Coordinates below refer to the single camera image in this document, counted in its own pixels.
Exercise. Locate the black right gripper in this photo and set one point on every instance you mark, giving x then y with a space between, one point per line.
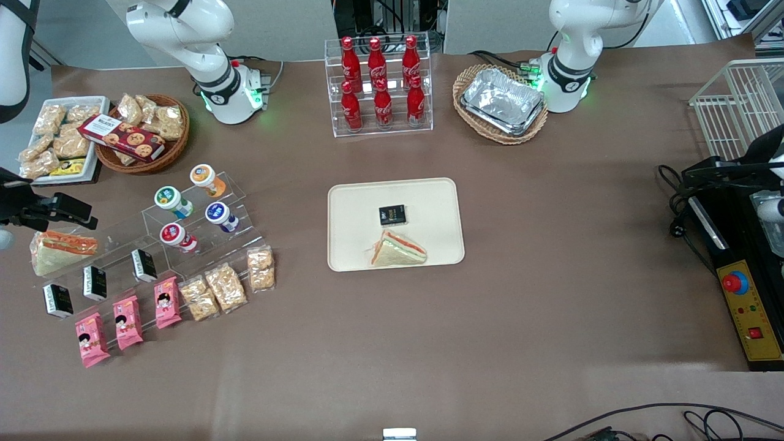
15 199

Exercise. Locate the green lid gum bottle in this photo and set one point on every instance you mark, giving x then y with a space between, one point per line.
170 199

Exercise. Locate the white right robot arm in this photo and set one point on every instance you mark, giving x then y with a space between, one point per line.
184 30

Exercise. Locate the red lid gum bottle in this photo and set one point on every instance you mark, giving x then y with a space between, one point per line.
175 235

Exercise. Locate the white rectangular snack tray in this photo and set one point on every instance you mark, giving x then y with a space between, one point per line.
98 104

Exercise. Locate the orange lid gum bottle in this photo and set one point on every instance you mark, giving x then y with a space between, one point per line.
204 176

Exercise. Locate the blue lid gum bottle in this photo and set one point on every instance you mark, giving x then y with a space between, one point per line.
219 214

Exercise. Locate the clear acrylic stepped gum stand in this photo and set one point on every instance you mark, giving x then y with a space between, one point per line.
236 196

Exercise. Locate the black flat gum box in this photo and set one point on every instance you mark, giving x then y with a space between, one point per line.
392 215

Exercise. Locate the beige plastic tray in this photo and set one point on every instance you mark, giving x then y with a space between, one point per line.
435 208

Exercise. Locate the aluminium foil tray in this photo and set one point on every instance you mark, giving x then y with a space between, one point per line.
502 101

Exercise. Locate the wrapped triangle sandwich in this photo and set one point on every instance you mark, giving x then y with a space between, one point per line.
398 252
61 251

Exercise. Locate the clear acrylic low display stand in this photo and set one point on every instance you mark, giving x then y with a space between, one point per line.
116 245

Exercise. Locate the yellow snack packet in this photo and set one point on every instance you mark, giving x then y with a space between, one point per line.
67 167

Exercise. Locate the clear bag of crackers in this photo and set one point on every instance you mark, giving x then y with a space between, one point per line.
169 122
199 299
35 147
147 105
40 165
226 288
82 113
70 144
261 268
130 109
49 119

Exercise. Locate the black white small carton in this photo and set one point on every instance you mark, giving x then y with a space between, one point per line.
95 283
144 266
58 301

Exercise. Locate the red cookie box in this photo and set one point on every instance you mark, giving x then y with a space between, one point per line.
122 137

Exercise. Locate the brown wicker basket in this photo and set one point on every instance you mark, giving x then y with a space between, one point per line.
171 153

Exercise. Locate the pink snack packet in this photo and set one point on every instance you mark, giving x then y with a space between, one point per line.
92 340
166 302
128 323

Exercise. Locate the clear acrylic bottle rack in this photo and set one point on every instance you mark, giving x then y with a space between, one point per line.
334 131

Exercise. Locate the red cola bottle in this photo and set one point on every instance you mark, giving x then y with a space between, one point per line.
350 61
416 103
411 58
383 107
376 61
351 110

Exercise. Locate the black equipment rack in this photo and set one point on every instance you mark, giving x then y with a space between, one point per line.
392 15

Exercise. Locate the small silver device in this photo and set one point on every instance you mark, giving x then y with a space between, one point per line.
399 434

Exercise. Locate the light wicker basket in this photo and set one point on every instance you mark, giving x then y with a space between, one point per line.
499 137

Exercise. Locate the black control box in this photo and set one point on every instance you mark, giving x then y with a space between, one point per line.
735 245

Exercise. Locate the red emergency stop button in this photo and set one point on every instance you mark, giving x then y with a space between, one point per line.
734 282

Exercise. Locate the aluminium frame shelf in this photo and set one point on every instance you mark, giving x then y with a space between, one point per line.
744 15

